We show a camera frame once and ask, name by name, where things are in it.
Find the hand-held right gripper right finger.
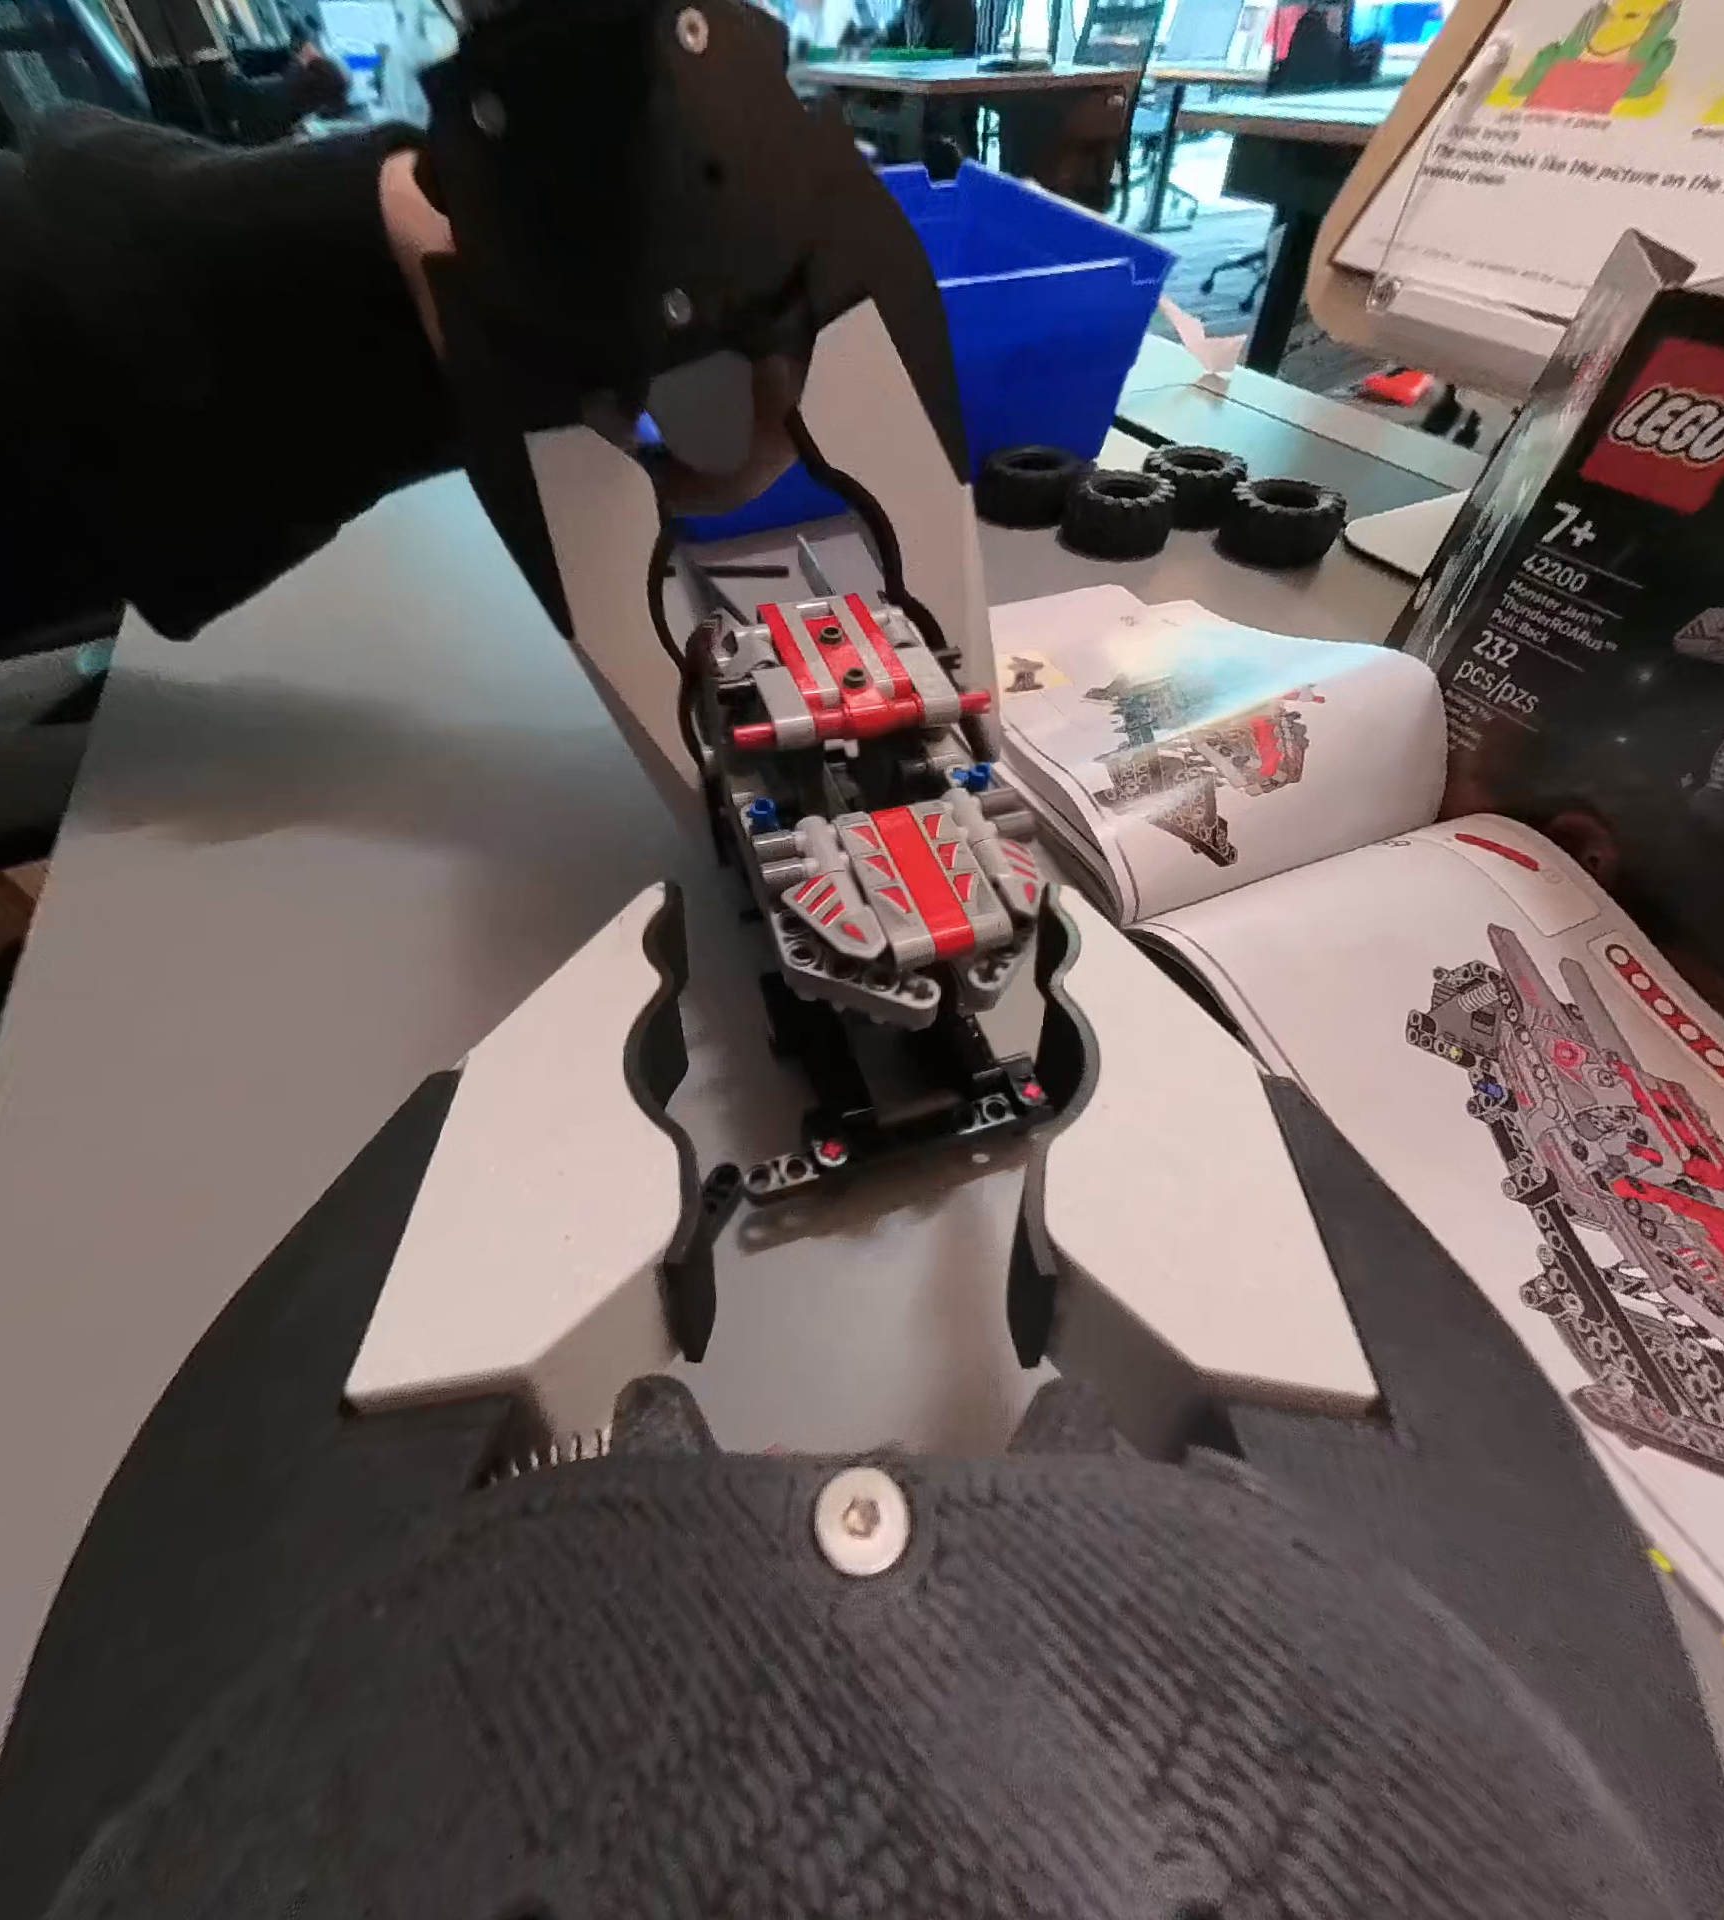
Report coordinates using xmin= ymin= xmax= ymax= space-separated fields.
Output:
xmin=1010 ymin=885 xmax=1386 ymax=1455

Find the grey red toy brick truck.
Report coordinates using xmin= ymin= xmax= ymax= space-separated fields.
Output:
xmin=675 ymin=592 xmax=1072 ymax=1244

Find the person's left hand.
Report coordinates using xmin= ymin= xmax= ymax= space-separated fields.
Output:
xmin=377 ymin=142 xmax=456 ymax=369

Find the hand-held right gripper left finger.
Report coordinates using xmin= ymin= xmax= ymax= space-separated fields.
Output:
xmin=344 ymin=880 xmax=722 ymax=1413

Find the open instruction booklet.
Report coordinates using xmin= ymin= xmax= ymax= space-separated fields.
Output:
xmin=990 ymin=585 xmax=1724 ymax=1750

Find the person's left forearm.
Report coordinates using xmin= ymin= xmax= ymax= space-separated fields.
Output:
xmin=0 ymin=106 xmax=534 ymax=670

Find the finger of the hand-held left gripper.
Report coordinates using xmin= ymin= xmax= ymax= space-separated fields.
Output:
xmin=779 ymin=290 xmax=991 ymax=730
xmin=525 ymin=425 xmax=748 ymax=894

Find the blue bin with marker tag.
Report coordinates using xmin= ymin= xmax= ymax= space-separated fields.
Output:
xmin=637 ymin=157 xmax=1179 ymax=545

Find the printed instruction sign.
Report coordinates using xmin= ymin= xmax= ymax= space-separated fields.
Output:
xmin=1312 ymin=0 xmax=1724 ymax=399

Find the black toy set box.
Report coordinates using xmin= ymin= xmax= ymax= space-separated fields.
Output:
xmin=1388 ymin=231 xmax=1724 ymax=1037

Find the grey desk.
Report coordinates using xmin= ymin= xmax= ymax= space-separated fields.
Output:
xmin=0 ymin=337 xmax=1724 ymax=1920

